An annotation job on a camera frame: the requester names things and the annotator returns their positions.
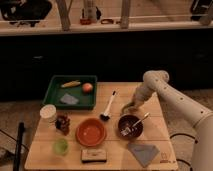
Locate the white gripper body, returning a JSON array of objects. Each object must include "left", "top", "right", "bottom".
[{"left": 132, "top": 83, "right": 157, "bottom": 108}]

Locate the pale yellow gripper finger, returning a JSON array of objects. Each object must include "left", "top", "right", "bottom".
[{"left": 128, "top": 103, "right": 138, "bottom": 112}]

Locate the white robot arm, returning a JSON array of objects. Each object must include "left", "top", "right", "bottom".
[{"left": 130, "top": 70, "right": 213, "bottom": 171}]

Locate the dark brown bowl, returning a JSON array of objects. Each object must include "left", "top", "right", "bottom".
[{"left": 117, "top": 114, "right": 144, "bottom": 140}]

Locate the red bowl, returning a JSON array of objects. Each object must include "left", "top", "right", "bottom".
[{"left": 75, "top": 118, "right": 107, "bottom": 147}]

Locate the grey folded cloth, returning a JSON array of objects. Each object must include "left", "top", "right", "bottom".
[{"left": 127, "top": 143, "right": 159, "bottom": 167}]

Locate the wooden block sponge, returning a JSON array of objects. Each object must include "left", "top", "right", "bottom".
[{"left": 81, "top": 149, "right": 107, "bottom": 163}]

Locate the green plastic tray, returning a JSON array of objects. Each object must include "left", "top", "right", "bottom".
[{"left": 43, "top": 75, "right": 97, "bottom": 110}]

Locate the red tape roll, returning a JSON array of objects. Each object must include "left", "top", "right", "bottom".
[{"left": 101, "top": 19, "right": 114, "bottom": 24}]

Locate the green plastic cup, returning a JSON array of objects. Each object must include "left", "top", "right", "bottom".
[{"left": 53, "top": 138, "right": 69, "bottom": 155}]

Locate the white cup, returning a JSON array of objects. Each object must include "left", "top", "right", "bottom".
[{"left": 40, "top": 104, "right": 57, "bottom": 123}]

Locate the wooden table leg middle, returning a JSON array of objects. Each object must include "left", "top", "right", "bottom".
[{"left": 120, "top": 0, "right": 131, "bottom": 29}]

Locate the wooden table leg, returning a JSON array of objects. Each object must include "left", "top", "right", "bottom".
[
  {"left": 120, "top": 0, "right": 131, "bottom": 29},
  {"left": 56, "top": 0, "right": 70, "bottom": 31}
]

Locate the black pole stand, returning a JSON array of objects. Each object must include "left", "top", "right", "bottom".
[{"left": 13, "top": 122, "right": 25, "bottom": 171}]

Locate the wooden table leg left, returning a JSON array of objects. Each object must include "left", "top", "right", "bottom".
[{"left": 56, "top": 0, "right": 70, "bottom": 31}]

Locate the black office chair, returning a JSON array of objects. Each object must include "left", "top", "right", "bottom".
[{"left": 0, "top": 0, "right": 52, "bottom": 27}]

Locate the black floor cable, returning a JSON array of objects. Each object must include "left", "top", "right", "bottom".
[{"left": 169, "top": 132, "right": 199, "bottom": 171}]

